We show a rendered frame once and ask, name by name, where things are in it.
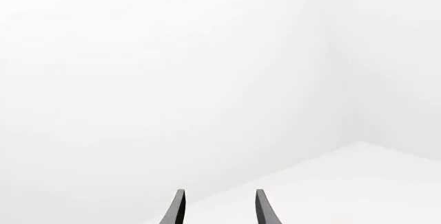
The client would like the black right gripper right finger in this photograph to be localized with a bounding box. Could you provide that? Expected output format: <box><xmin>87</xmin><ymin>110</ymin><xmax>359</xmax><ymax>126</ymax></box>
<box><xmin>255</xmin><ymin>188</ymin><xmax>283</xmax><ymax>224</ymax></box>

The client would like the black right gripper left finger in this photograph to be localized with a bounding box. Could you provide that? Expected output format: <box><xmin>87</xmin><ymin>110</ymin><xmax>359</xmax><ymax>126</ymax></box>
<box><xmin>158</xmin><ymin>188</ymin><xmax>186</xmax><ymax>224</ymax></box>

